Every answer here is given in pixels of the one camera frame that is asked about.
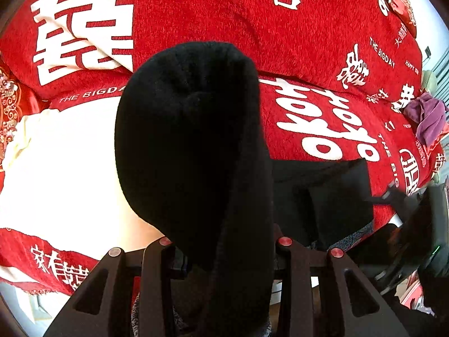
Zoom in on red sofa cover white characters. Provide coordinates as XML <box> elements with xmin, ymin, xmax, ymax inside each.
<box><xmin>1</xmin><ymin>0</ymin><xmax>445</xmax><ymax>295</ymax></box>

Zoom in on red embroidered cushion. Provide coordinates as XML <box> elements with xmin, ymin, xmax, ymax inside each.
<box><xmin>0</xmin><ymin>59</ymin><xmax>49</xmax><ymax>173</ymax></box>

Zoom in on black pants with grey waistband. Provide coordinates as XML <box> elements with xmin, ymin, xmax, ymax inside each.
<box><xmin>114</xmin><ymin>41</ymin><xmax>375</xmax><ymax>337</ymax></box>

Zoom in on purple cloth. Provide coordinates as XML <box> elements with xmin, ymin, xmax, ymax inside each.
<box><xmin>403</xmin><ymin>91</ymin><xmax>448</xmax><ymax>147</ymax></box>

